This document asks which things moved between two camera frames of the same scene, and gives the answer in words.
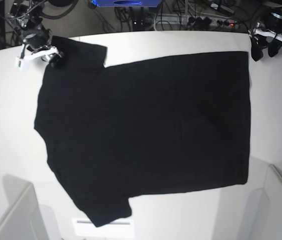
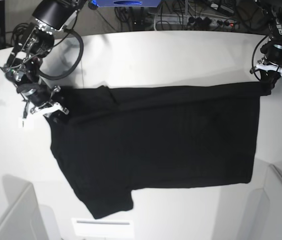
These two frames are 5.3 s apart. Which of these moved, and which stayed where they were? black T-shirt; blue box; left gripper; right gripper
Moved: left gripper; black T-shirt; right gripper
Stayed: blue box
